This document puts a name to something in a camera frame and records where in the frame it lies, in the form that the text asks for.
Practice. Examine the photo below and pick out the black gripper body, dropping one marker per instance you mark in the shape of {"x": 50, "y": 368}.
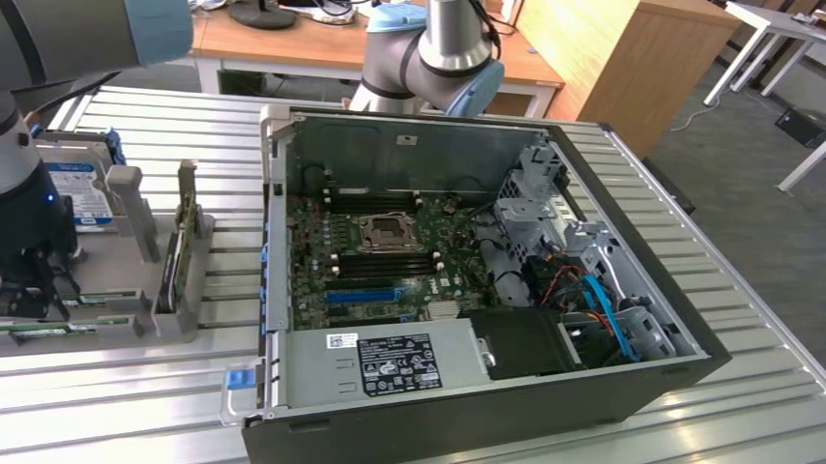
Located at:
{"x": 25, "y": 212}

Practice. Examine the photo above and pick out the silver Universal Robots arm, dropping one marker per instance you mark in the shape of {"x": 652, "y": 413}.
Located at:
{"x": 444, "y": 43}

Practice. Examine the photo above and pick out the green RAM stick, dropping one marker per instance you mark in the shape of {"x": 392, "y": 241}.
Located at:
{"x": 45, "y": 328}
{"x": 89, "y": 300}

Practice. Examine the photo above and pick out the black RAM slot bank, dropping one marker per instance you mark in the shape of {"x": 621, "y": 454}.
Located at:
{"x": 373, "y": 198}
{"x": 387, "y": 265}

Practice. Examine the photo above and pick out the hard disk with blue label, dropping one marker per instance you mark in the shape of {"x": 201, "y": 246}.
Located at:
{"x": 80, "y": 193}

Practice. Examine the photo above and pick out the grey parts rack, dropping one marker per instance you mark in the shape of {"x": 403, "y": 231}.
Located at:
{"x": 138, "y": 227}

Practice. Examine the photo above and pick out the graphics card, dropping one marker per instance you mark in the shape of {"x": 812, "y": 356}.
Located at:
{"x": 180, "y": 241}

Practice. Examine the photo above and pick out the blue case latch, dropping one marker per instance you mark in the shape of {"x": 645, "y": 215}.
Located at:
{"x": 237, "y": 379}

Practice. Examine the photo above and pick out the grey power supply unit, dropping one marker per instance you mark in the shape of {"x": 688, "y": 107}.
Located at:
{"x": 323, "y": 377}

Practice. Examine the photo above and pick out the blue expansion slot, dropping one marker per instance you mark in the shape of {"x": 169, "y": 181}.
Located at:
{"x": 361, "y": 296}

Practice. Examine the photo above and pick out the dark monitor stand base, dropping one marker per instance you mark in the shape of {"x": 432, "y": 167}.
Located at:
{"x": 261, "y": 14}

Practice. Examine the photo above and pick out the small silver heat sink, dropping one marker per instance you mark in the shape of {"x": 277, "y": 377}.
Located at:
{"x": 441, "y": 311}

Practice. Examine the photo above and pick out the green motherboard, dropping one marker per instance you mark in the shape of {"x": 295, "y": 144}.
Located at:
{"x": 444, "y": 251}

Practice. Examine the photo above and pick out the black open PC case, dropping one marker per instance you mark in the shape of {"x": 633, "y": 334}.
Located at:
{"x": 489, "y": 425}

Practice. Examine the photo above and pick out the metal disk bay cage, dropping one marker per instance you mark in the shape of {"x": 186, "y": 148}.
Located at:
{"x": 535, "y": 212}

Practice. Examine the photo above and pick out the wooden cabinet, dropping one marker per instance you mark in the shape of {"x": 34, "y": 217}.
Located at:
{"x": 619, "y": 63}

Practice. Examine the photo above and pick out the white table leg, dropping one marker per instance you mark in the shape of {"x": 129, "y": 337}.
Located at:
{"x": 803, "y": 166}

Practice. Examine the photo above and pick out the black box on floor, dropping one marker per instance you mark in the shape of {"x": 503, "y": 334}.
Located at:
{"x": 803, "y": 126}

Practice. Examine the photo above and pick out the white table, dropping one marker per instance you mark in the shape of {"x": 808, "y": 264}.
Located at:
{"x": 780, "y": 19}

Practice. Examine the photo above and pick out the CPU socket with metal frame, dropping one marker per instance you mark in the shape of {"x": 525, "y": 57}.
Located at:
{"x": 387, "y": 234}

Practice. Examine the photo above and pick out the wooden desk white frame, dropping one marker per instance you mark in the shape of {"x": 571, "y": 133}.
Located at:
{"x": 289, "y": 43}

